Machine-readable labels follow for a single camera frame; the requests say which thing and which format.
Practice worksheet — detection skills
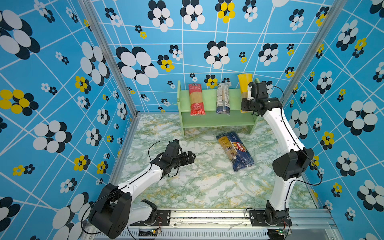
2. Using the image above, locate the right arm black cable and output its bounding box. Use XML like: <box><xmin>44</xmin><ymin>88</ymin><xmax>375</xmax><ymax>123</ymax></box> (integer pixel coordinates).
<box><xmin>245</xmin><ymin>84</ymin><xmax>323</xmax><ymax>240</ymax></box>

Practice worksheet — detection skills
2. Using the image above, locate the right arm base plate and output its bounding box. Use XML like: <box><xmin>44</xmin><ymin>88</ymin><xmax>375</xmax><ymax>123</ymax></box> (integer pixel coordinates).
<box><xmin>247</xmin><ymin>208</ymin><xmax>293</xmax><ymax>228</ymax></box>

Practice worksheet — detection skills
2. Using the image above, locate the yellow top spaghetti bag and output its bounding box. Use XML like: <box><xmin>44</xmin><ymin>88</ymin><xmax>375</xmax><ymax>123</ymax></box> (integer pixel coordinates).
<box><xmin>238</xmin><ymin>74</ymin><xmax>253</xmax><ymax>114</ymax></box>

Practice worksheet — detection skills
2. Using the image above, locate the clear white-label spaghetti bag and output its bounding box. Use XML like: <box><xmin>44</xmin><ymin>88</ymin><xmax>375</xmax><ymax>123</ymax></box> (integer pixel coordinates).
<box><xmin>216</xmin><ymin>84</ymin><xmax>231</xmax><ymax>115</ymax></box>

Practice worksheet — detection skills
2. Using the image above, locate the blue clear spaghetti bag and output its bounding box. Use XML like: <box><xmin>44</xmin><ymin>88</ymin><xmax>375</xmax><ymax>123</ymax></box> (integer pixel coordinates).
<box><xmin>216</xmin><ymin>134</ymin><xmax>241</xmax><ymax>172</ymax></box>

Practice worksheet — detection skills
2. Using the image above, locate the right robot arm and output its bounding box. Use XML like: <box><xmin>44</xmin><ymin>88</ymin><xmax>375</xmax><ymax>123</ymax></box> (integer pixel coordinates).
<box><xmin>242</xmin><ymin>82</ymin><xmax>314</xmax><ymax>226</ymax></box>

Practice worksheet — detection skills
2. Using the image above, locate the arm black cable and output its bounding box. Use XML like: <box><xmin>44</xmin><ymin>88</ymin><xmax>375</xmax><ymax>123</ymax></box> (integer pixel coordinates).
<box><xmin>245</xmin><ymin>84</ymin><xmax>323</xmax><ymax>240</ymax></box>
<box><xmin>80</xmin><ymin>139</ymin><xmax>181</xmax><ymax>240</ymax></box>

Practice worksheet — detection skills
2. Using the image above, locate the red spaghetti bag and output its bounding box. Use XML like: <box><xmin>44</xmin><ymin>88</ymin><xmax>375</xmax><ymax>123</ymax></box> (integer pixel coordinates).
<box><xmin>189</xmin><ymin>83</ymin><xmax>206</xmax><ymax>116</ymax></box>

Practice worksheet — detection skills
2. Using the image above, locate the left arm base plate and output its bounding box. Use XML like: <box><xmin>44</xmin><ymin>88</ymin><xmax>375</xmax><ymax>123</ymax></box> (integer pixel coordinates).
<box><xmin>130</xmin><ymin>210</ymin><xmax>171</xmax><ymax>227</ymax></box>

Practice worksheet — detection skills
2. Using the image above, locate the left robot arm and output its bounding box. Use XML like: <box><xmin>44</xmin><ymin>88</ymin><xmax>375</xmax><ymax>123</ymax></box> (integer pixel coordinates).
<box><xmin>88</xmin><ymin>139</ymin><xmax>196</xmax><ymax>240</ymax></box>

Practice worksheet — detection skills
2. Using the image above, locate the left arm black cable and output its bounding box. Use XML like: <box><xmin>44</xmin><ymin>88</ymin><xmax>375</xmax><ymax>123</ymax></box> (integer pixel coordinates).
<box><xmin>80</xmin><ymin>139</ymin><xmax>181</xmax><ymax>240</ymax></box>

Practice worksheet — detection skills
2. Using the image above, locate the blue Barilla spaghetti box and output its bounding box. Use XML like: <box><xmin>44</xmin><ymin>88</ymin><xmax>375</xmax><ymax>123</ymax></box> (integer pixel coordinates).
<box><xmin>226</xmin><ymin>132</ymin><xmax>255</xmax><ymax>172</ymax></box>

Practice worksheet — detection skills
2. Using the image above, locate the aluminium front rail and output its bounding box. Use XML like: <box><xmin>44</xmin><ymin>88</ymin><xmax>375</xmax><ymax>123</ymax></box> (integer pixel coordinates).
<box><xmin>80</xmin><ymin>207</ymin><xmax>343</xmax><ymax>240</ymax></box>

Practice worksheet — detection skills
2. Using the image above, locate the light green wooden shelf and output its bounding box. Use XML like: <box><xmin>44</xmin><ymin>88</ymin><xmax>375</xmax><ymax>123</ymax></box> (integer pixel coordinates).
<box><xmin>177</xmin><ymin>82</ymin><xmax>262</xmax><ymax>135</ymax></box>

